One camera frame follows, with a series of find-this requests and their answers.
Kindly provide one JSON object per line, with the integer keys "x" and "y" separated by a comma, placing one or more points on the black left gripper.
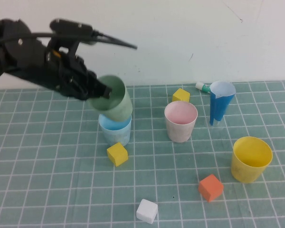
{"x": 66, "y": 76}

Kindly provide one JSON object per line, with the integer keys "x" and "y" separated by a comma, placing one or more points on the green plastic cup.
{"x": 120, "y": 107}

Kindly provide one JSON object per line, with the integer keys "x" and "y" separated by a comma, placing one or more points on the yellow plastic cup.
{"x": 244, "y": 172}

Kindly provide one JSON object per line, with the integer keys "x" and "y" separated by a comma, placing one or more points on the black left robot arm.
{"x": 12, "y": 52}

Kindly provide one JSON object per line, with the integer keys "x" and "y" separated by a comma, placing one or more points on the light blue plastic cup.
{"x": 116, "y": 135}

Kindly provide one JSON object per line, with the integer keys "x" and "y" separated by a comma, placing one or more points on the yellow foam cube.
{"x": 180, "y": 95}
{"x": 117, "y": 154}

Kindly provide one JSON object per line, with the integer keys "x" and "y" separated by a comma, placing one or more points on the green grid tablecloth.
{"x": 50, "y": 142}

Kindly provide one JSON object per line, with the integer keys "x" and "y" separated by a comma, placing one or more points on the white green glue stick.
{"x": 203, "y": 87}

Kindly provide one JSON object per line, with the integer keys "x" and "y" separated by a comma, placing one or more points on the blue paper cone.
{"x": 218, "y": 107}

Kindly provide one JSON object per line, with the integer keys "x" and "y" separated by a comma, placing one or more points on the small clear glass holder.
{"x": 216, "y": 123}

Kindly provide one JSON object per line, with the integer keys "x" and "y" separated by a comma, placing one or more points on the white foam cube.
{"x": 146, "y": 211}

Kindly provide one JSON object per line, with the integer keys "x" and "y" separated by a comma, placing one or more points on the orange foam cube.
{"x": 210, "y": 187}

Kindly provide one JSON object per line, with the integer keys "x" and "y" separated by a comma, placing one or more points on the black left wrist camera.
{"x": 71, "y": 27}

